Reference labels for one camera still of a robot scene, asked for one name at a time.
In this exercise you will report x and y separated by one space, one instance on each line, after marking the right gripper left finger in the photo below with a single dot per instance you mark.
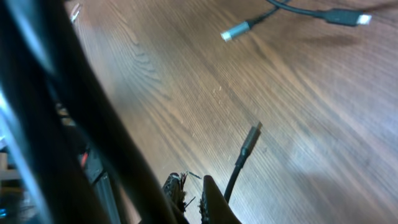
174 189

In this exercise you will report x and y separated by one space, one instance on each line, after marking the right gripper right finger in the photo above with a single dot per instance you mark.
213 207

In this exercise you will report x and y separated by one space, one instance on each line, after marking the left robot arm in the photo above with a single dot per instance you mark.
40 53

